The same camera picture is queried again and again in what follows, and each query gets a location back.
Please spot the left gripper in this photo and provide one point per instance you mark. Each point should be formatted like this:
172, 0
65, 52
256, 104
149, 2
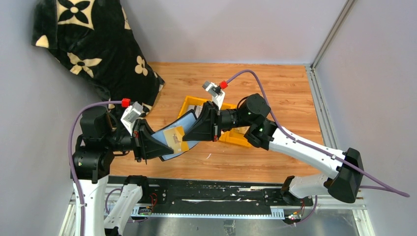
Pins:
139, 140

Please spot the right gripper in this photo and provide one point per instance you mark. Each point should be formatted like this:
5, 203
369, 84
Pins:
212, 121

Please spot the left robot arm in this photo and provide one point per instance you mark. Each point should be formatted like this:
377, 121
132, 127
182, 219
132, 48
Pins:
90, 160

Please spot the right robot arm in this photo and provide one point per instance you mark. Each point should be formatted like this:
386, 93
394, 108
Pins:
341, 171

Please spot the silver cards stack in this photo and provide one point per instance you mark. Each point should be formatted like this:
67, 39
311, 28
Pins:
198, 110

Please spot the gold cards stack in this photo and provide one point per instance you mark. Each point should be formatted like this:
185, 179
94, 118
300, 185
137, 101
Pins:
241, 130

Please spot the right yellow bin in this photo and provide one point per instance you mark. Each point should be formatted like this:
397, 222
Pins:
238, 139

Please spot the left yellow bin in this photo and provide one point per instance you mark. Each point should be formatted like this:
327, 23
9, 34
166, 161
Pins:
189, 103

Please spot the black floral blanket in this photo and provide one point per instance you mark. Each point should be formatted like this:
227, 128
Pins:
92, 39

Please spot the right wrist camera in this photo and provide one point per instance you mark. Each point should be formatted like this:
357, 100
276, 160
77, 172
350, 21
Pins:
216, 92

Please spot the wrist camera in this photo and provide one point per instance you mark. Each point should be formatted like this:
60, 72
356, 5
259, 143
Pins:
216, 92
130, 115

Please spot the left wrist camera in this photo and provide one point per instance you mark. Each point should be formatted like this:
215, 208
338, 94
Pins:
130, 115

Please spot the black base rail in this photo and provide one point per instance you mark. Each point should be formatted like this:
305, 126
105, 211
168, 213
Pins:
208, 197

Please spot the aluminium frame post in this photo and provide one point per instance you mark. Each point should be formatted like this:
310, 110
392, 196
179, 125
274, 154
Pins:
344, 13

